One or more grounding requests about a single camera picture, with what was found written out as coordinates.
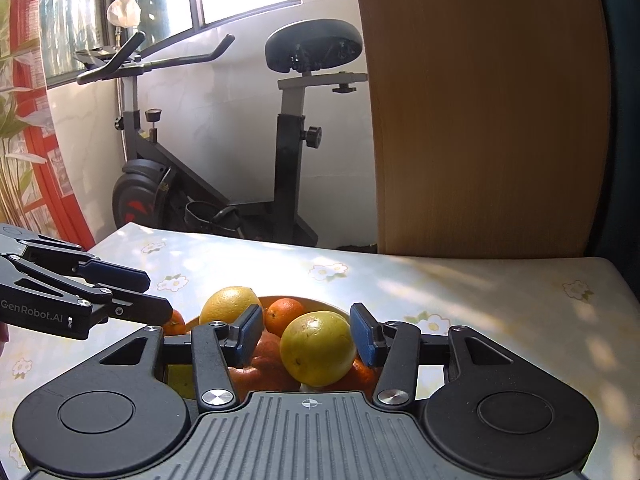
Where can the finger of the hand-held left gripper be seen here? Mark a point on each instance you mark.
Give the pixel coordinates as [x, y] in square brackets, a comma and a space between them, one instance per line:
[145, 308]
[117, 274]

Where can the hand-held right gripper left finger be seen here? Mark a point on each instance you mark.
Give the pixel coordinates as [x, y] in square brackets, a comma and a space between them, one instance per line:
[251, 332]

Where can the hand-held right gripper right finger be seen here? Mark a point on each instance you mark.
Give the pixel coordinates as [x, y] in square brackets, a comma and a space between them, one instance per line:
[361, 335]

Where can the small orange tangerine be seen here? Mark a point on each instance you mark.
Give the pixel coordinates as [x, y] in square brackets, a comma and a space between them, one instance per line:
[284, 315]
[175, 325]
[362, 375]

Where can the yellow grapefruit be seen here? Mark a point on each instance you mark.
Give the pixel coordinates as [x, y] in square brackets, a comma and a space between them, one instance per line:
[318, 347]
[227, 305]

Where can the cream shallow bowl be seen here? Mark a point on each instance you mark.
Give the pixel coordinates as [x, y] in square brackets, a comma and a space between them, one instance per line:
[320, 305]

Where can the large orange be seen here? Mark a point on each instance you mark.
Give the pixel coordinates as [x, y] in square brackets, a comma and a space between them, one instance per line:
[262, 367]

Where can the round green fruit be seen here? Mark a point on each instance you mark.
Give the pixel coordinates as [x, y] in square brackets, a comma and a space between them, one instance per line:
[180, 379]

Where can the black bag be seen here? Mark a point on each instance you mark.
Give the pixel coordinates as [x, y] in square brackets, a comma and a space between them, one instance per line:
[360, 247]

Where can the floral pale blue tablecloth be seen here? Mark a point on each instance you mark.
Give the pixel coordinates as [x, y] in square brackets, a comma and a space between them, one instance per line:
[500, 300]

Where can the black exercise bike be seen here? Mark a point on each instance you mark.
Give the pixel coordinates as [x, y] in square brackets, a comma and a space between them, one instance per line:
[290, 160]

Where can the leaf print curtain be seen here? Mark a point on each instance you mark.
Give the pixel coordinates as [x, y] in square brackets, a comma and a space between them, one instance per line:
[10, 125]

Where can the wooden panel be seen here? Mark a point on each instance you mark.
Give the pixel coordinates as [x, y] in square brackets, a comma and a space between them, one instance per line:
[490, 110]

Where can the dark blue curtain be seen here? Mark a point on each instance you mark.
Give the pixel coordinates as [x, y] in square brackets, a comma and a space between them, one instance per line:
[625, 110]

